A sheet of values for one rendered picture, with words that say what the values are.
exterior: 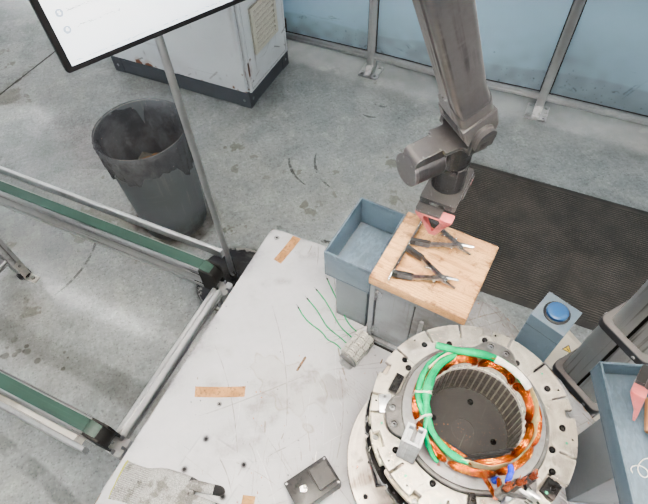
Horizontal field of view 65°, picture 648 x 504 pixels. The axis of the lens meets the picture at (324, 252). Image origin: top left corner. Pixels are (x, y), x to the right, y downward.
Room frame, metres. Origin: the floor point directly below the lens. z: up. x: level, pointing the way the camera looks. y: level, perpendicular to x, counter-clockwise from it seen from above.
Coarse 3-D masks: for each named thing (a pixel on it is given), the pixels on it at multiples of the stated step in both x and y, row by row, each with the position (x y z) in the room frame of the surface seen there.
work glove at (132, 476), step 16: (128, 464) 0.28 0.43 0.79; (128, 480) 0.24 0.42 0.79; (144, 480) 0.24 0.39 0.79; (160, 480) 0.24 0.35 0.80; (176, 480) 0.24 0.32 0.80; (192, 480) 0.24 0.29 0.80; (112, 496) 0.21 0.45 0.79; (128, 496) 0.21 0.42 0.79; (144, 496) 0.21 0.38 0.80; (160, 496) 0.21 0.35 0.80; (176, 496) 0.21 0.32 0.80; (192, 496) 0.21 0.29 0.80
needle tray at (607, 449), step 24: (600, 384) 0.31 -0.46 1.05; (624, 384) 0.31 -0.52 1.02; (600, 408) 0.27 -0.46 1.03; (624, 408) 0.27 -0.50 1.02; (600, 432) 0.24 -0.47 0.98; (624, 432) 0.23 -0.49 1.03; (600, 456) 0.21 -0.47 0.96; (624, 456) 0.18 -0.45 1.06; (576, 480) 0.19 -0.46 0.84; (600, 480) 0.17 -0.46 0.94; (624, 480) 0.15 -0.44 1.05
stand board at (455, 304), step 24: (408, 216) 0.69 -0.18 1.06; (408, 240) 0.62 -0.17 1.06; (432, 240) 0.62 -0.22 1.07; (480, 240) 0.61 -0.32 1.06; (384, 264) 0.57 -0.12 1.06; (408, 264) 0.56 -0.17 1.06; (432, 264) 0.56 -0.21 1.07; (456, 264) 0.56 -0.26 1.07; (480, 264) 0.55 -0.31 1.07; (384, 288) 0.52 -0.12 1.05; (408, 288) 0.51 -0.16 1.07; (432, 288) 0.50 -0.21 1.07; (456, 288) 0.50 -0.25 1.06; (480, 288) 0.50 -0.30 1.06; (456, 312) 0.45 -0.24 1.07
